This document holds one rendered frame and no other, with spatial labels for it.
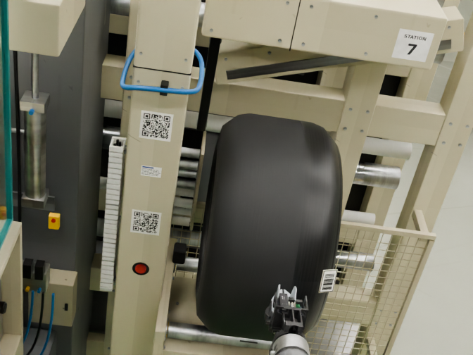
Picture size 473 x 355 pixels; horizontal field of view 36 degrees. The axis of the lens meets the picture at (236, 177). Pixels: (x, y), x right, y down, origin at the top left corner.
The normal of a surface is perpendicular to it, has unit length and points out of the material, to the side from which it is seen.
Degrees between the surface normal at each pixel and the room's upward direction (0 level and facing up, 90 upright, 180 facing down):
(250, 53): 90
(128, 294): 90
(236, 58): 90
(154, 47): 90
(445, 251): 0
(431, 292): 0
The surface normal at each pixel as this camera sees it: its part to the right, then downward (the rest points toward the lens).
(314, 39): -0.02, 0.56
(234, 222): -0.18, -0.07
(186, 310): 0.15, -0.81
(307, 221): 0.09, -0.14
